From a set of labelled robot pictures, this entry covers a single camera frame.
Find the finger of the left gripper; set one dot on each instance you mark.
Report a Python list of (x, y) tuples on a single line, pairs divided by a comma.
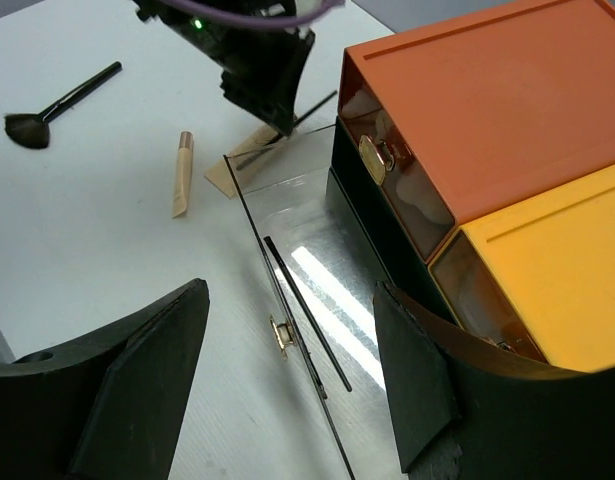
[(265, 73)]

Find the thin black makeup brush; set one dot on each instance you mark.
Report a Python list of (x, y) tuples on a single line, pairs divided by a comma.
[(307, 312)]

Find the black fan makeup brush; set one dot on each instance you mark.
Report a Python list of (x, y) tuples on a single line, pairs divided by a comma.
[(32, 131)]

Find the large beige cosmetic tube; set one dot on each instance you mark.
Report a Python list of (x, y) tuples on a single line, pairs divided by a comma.
[(218, 174)]

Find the clear yellow drawer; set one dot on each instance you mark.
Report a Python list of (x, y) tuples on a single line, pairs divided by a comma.
[(477, 302)]

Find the orange drawer box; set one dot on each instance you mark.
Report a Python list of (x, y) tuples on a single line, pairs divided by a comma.
[(501, 104)]

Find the small beige concealer tube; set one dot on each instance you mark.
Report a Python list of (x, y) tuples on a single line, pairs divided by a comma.
[(183, 174)]

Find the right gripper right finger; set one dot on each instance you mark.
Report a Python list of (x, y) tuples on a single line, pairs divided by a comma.
[(462, 408)]

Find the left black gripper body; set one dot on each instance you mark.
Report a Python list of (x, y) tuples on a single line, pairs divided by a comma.
[(214, 39)]

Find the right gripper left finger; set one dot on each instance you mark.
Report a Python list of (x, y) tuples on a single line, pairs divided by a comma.
[(108, 404)]

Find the yellow drawer box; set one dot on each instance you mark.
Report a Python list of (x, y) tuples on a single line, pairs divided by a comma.
[(553, 255)]

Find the black mascara wand brush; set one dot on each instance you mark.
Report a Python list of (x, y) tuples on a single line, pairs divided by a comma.
[(292, 125)]

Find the black eyeliner pencil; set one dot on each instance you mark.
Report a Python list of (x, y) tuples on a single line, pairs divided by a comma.
[(288, 333)]

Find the clear orange drawer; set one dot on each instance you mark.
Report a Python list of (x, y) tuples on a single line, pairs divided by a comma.
[(396, 171)]

